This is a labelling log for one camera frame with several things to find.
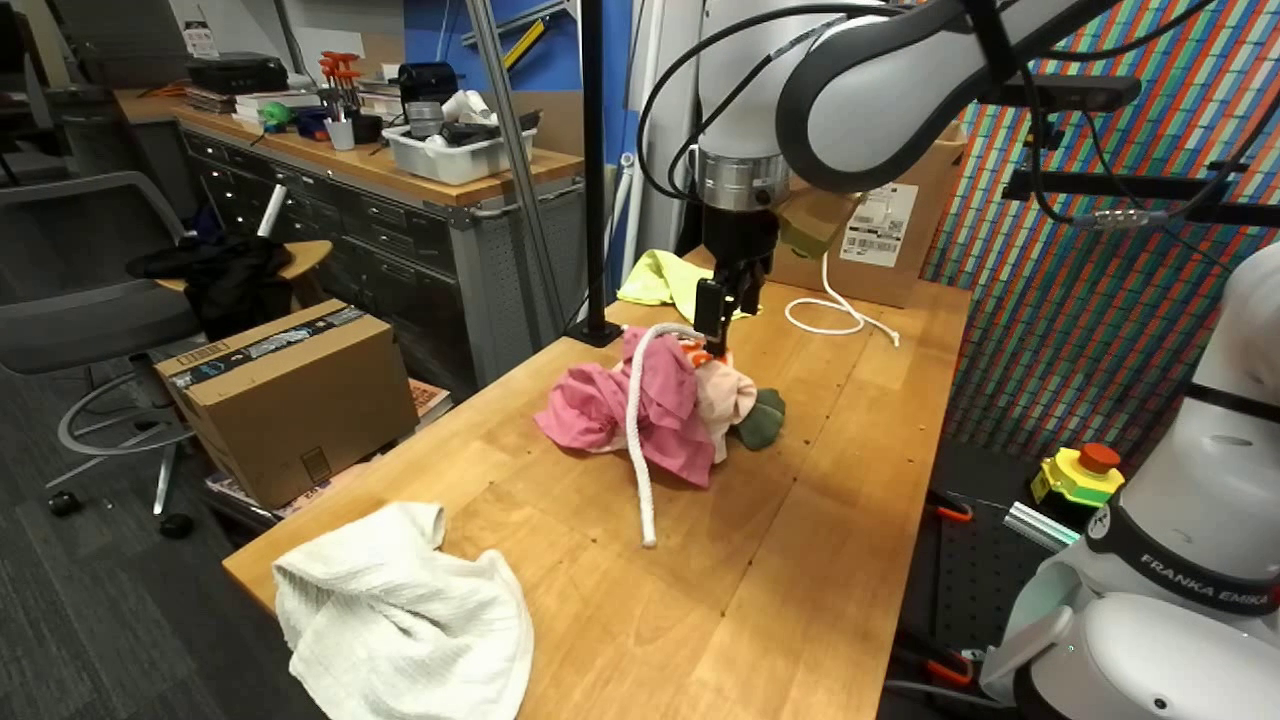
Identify black pole stand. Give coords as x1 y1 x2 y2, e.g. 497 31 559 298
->
568 0 629 347

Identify pale pink cloth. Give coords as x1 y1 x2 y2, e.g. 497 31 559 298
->
677 337 759 470

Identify thick white rope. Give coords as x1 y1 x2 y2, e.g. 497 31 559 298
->
619 319 709 554

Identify yellow red emergency stop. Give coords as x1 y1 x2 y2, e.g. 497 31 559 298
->
1030 436 1133 511

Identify yellow-green cloth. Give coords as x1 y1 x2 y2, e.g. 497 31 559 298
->
612 249 716 324

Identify blue panel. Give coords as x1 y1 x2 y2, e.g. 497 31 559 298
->
395 0 633 95

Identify cardboard box with white label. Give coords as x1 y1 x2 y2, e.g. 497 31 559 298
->
783 131 976 314

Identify thin white rope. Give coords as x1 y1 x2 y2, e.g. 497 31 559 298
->
781 254 903 354

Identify grey workbench with wooden top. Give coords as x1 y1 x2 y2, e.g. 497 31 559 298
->
112 86 592 395

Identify grey office chair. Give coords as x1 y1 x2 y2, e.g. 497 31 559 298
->
0 168 204 525

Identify black garment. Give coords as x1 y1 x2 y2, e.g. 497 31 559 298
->
129 231 298 337

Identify white ribbed towel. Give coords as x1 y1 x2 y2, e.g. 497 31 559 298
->
271 499 536 720

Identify black case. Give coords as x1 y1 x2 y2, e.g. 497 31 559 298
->
183 52 291 95

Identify white plastic bin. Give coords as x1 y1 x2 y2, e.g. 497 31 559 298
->
380 122 544 190

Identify white pole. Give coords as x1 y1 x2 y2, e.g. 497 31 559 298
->
618 0 669 299

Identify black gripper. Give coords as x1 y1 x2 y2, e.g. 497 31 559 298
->
694 204 783 364

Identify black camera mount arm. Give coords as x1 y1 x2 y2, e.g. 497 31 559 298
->
996 155 1280 231

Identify silver metal pole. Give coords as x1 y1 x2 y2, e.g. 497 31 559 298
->
459 0 559 343

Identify cardboard box with black tape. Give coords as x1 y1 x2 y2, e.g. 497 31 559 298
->
151 298 423 511

